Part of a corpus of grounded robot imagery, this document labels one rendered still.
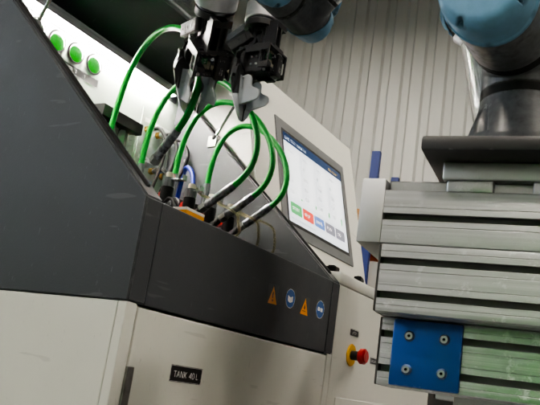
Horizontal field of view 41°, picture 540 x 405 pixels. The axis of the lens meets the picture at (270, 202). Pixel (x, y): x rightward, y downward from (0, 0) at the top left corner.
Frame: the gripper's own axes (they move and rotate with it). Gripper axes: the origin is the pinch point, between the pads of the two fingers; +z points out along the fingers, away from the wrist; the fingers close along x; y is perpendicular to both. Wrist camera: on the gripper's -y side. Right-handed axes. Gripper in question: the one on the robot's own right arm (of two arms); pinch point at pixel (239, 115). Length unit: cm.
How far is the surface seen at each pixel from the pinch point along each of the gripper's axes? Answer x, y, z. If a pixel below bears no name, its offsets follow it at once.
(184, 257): -21.9, 9.6, 34.1
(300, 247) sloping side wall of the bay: 32.8, 0.1, 19.6
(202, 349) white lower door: -13, 10, 48
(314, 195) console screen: 72, -19, -5
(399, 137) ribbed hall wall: 625, -219, -244
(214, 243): -14.5, 9.6, 30.0
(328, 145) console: 87, -25, -27
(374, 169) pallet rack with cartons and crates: 491, -187, -159
